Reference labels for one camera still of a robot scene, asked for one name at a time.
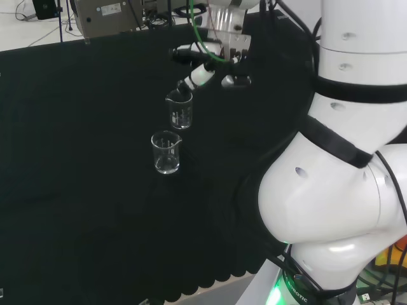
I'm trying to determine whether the clear glass beaker with graduations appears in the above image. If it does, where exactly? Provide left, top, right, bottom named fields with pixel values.
left=165, top=90, right=194, bottom=130

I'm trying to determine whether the black cable bundle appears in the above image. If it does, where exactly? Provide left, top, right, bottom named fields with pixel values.
left=259, top=0, right=322, bottom=80

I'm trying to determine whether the blue tripod leg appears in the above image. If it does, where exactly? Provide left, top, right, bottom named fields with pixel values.
left=57, top=0, right=65, bottom=43

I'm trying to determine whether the black table cloth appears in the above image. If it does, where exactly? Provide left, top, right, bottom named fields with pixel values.
left=0, top=9, right=321, bottom=303

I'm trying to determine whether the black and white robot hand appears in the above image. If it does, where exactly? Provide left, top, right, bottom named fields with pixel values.
left=170, top=29, right=252, bottom=95

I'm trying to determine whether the green cable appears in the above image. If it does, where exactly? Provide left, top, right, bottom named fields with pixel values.
left=190, top=0, right=230, bottom=63

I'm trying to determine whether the black device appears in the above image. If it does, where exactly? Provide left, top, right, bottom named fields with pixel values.
left=32, top=0, right=60, bottom=21

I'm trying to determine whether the yellow stop button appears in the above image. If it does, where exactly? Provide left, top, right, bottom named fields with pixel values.
left=374, top=234, right=407, bottom=271

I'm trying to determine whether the grey metal box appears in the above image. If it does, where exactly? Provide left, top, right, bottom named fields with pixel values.
left=70, top=0, right=146, bottom=44

